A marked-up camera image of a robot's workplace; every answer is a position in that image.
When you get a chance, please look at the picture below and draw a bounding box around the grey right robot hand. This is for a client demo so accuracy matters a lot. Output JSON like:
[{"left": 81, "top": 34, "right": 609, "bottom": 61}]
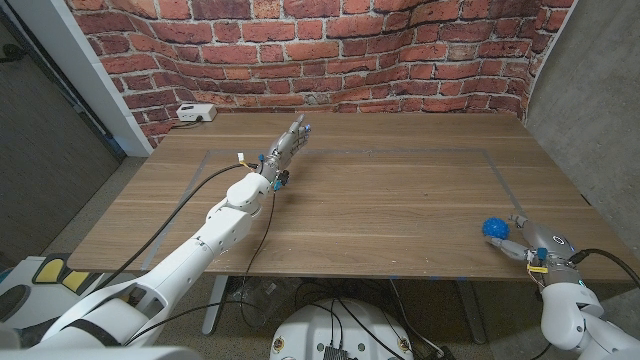
[{"left": 487, "top": 213, "right": 576, "bottom": 264}]

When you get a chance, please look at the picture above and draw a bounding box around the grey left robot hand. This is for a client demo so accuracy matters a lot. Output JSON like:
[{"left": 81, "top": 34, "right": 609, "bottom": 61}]
[{"left": 259, "top": 113, "right": 312, "bottom": 184}]

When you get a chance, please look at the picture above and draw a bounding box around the blue spiky stress ball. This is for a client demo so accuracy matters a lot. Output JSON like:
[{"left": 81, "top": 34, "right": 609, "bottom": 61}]
[{"left": 481, "top": 216, "right": 511, "bottom": 241}]

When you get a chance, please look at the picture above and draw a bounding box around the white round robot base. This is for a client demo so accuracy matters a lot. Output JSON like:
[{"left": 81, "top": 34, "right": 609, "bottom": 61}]
[{"left": 269, "top": 298, "right": 415, "bottom": 360}]

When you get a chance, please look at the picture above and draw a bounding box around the red brick print backdrop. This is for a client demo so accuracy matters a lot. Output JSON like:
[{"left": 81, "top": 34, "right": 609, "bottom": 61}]
[{"left": 64, "top": 0, "right": 576, "bottom": 149}]

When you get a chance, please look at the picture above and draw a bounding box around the white power box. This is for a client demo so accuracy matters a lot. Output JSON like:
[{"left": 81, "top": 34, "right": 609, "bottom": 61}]
[{"left": 175, "top": 103, "right": 218, "bottom": 123}]

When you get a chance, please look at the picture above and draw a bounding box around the grey table leg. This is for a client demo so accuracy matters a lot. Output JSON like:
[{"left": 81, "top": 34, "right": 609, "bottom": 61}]
[
  {"left": 202, "top": 274, "right": 231, "bottom": 336},
  {"left": 454, "top": 279, "right": 487, "bottom": 345}
]

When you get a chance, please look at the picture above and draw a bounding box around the clear plastic bag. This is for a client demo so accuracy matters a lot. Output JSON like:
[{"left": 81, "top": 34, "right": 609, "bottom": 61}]
[{"left": 229, "top": 277, "right": 296, "bottom": 329}]

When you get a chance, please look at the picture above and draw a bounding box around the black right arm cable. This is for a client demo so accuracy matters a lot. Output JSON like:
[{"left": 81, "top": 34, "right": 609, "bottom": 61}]
[{"left": 569, "top": 248, "right": 640, "bottom": 289}]

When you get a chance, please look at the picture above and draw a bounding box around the thin black hanging cable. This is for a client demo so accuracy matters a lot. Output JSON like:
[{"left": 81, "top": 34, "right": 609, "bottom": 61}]
[{"left": 122, "top": 189, "right": 277, "bottom": 347}]

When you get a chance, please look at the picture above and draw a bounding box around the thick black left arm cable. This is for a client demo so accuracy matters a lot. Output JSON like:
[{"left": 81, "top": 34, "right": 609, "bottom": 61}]
[{"left": 89, "top": 162, "right": 259, "bottom": 294}]

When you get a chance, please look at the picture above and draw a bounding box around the grey floor cable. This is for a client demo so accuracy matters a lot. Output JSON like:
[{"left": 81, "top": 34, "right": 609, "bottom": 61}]
[{"left": 388, "top": 278, "right": 444, "bottom": 354}]

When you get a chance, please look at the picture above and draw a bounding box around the white wall pillar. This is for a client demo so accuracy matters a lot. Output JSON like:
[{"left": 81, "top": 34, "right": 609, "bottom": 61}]
[{"left": 7, "top": 0, "right": 155, "bottom": 159}]

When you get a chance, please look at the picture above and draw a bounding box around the black door handle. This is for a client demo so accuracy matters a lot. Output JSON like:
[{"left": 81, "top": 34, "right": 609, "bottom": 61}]
[{"left": 0, "top": 43, "right": 29, "bottom": 64}]

